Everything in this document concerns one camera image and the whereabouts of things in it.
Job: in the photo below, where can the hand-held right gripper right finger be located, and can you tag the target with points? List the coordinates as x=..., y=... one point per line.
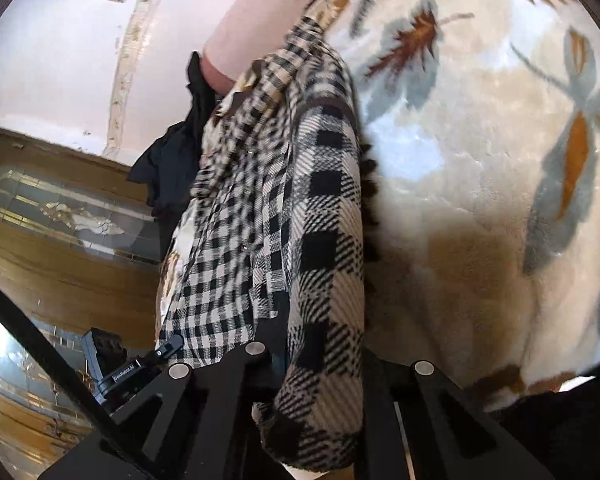
x=380, y=395

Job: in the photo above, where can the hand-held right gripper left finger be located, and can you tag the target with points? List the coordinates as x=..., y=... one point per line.
x=240, y=375

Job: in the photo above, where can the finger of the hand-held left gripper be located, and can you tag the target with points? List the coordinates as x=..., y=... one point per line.
x=170, y=346

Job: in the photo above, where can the black white checked jacket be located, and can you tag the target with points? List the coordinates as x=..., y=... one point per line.
x=325, y=260

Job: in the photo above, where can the wooden door with glass panel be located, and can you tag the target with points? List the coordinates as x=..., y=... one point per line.
x=55, y=270

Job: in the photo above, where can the dark navy garment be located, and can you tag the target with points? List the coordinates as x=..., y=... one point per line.
x=175, y=160

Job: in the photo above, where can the leaf print fleece blanket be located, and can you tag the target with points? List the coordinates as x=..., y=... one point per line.
x=480, y=185

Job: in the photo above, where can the pink pillow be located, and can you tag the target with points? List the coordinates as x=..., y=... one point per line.
x=260, y=25

